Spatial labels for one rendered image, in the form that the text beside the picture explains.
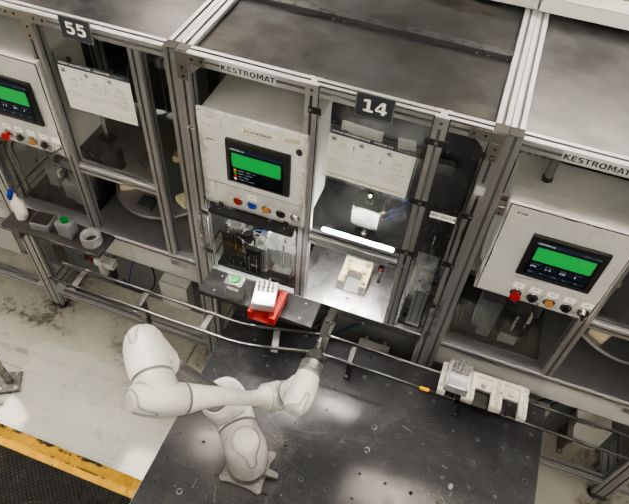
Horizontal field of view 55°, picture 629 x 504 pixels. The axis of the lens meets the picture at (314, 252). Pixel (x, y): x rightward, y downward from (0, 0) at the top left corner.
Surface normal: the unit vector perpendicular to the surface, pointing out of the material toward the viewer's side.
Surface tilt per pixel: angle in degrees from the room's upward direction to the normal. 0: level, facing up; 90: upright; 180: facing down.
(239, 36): 0
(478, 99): 0
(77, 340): 0
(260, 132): 90
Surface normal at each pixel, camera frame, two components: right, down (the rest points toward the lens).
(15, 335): 0.05, -0.64
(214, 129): -0.33, 0.71
